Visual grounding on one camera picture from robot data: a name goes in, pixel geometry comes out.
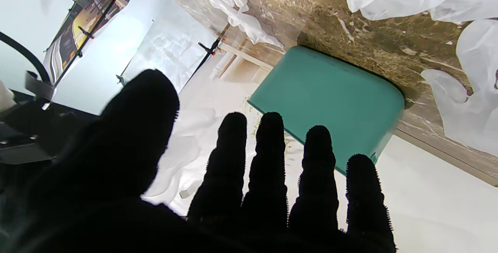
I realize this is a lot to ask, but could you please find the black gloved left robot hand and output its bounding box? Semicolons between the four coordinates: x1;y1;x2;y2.
0;69;397;253

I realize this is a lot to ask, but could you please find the green plastic basket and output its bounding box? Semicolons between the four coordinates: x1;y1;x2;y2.
247;45;406;176

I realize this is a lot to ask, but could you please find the translucent white plastic sheet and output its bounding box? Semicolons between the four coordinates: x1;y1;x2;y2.
117;0;228;95

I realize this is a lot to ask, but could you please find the dark printed banner with yellow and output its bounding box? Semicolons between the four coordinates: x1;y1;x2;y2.
42;0;149;87

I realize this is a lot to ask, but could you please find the printed kitchen scene backdrop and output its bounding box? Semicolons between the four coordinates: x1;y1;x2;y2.
142;43;498;253

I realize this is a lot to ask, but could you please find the grey metal bracket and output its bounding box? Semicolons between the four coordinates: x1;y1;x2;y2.
25;70;53;100

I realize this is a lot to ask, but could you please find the black curved hose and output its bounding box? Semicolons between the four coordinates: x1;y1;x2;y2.
0;31;52;87

